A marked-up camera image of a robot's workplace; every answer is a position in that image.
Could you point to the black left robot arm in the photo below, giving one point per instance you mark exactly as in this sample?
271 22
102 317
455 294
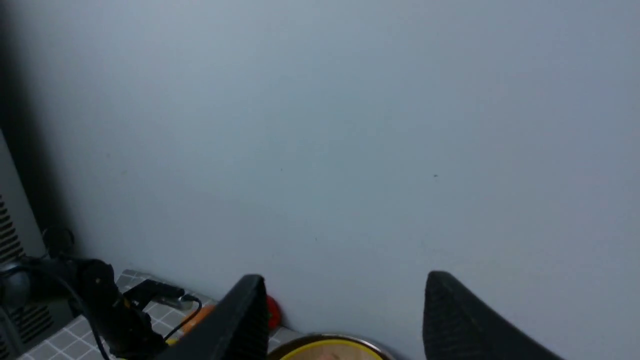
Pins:
55 276

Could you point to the red bell pepper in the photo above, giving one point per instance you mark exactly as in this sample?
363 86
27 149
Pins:
274 312

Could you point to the stainless steel pot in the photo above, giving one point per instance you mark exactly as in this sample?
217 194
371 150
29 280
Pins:
280 348

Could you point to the yellow bamboo steamer basket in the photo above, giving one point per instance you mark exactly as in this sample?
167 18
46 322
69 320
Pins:
330 350

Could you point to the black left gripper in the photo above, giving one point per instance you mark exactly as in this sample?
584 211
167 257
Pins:
119 317

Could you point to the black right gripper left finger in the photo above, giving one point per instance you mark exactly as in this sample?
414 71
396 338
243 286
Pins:
237 328

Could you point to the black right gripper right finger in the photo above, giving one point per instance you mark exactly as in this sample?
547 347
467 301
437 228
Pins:
457 325

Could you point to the grey vented appliance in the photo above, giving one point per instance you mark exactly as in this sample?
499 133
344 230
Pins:
23 326

